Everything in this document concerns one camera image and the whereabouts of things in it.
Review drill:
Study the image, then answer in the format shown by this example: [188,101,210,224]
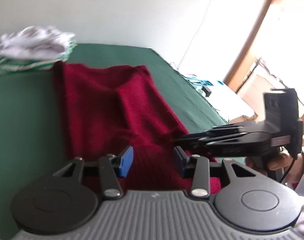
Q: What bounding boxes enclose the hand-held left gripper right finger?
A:
[173,146,263,197]

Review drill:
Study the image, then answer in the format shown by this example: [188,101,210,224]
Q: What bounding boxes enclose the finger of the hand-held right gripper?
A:
[204,124,245,136]
[174,132,242,153]

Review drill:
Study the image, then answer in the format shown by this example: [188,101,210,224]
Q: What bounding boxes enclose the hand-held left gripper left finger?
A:
[53,146,134,200]

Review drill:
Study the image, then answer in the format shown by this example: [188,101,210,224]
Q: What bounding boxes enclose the dark red knit sweater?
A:
[53,61,222,194]

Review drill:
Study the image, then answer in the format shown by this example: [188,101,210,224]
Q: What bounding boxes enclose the person's right hand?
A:
[246,154,304,183]

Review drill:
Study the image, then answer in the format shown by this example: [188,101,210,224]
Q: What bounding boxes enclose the white side table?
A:
[189,77,257,124]

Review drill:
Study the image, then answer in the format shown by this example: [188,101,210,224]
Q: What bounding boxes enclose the cardboard box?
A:
[235,72,288,117]

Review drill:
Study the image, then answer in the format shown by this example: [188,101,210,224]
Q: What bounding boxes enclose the blue items on side table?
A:
[189,77,213,88]

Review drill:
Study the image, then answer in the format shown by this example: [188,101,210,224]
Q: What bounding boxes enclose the green tablecloth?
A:
[0,43,245,240]

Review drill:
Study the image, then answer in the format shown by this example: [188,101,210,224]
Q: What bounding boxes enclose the green striped folded garment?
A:
[0,40,76,75]

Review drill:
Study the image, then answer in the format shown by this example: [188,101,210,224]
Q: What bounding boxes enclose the white folded garment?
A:
[0,26,76,60]

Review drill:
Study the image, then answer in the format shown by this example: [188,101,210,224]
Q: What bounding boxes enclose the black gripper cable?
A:
[279,155,298,183]

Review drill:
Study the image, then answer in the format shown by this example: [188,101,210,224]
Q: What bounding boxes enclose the wooden door frame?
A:
[223,0,304,93]

